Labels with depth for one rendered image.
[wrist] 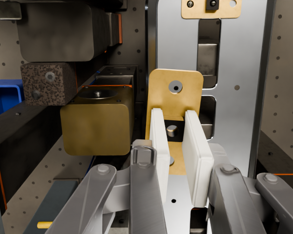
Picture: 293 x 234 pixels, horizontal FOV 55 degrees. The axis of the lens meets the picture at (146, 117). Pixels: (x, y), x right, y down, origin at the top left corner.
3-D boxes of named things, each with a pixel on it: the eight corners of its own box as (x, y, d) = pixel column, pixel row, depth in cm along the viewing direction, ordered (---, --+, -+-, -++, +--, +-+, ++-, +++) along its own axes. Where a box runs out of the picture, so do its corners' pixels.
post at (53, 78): (109, 63, 72) (65, 106, 34) (90, 63, 72) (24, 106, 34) (108, 43, 71) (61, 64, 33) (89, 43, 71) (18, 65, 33)
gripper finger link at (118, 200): (153, 217, 13) (88, 214, 13) (151, 160, 18) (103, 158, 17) (156, 189, 12) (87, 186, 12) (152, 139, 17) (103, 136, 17)
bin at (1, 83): (39, 117, 77) (25, 129, 69) (3, 118, 77) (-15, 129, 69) (34, 77, 74) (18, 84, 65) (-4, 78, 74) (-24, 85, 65)
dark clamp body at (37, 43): (123, 43, 71) (95, 63, 35) (76, 44, 71) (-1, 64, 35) (121, 13, 69) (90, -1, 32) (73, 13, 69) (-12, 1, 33)
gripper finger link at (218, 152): (218, 192, 12) (287, 197, 12) (201, 141, 17) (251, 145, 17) (213, 219, 13) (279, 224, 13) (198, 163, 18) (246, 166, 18)
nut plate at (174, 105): (189, 173, 23) (191, 182, 22) (143, 171, 23) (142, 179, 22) (203, 71, 20) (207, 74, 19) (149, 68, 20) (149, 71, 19)
